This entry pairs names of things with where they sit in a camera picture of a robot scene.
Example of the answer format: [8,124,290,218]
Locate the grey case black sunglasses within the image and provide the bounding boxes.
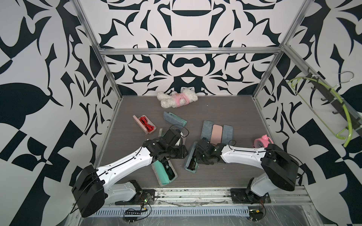
[183,141,198,173]

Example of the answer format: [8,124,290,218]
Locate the pink case thin glasses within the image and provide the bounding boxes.
[210,124,223,146]

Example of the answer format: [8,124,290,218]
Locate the grey case white glasses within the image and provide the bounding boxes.
[201,121,214,141]

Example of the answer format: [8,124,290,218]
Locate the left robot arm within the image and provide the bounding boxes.
[72,128,189,218]

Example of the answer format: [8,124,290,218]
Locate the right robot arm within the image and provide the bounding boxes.
[193,138,299,203]

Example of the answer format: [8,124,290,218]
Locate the teal case yellow glasses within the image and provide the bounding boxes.
[158,128,166,137]

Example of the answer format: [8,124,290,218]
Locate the teal case black sunglasses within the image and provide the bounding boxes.
[151,160,178,186]

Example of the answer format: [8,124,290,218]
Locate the pink case red glasses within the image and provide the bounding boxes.
[133,115,157,134]

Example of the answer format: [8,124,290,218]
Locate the empty grey teal case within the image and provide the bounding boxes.
[163,112,187,128]

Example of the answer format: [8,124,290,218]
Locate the white pink plush toy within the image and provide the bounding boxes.
[156,89,198,109]

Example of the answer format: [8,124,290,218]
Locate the pink alarm clock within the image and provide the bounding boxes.
[253,135,273,148]

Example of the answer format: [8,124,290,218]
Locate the small black electronics box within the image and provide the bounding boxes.
[248,210,264,222]

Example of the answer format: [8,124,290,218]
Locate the green clothes hanger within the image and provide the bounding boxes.
[287,76,354,147]

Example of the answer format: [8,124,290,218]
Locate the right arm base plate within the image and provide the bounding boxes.
[230,188,271,204]

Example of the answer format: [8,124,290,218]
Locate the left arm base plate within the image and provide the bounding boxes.
[115,189,156,205]

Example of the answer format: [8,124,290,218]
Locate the black connector with cables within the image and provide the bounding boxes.
[123,208,142,217]

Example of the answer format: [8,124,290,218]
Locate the black wall hook rack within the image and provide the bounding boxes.
[307,68,362,133]

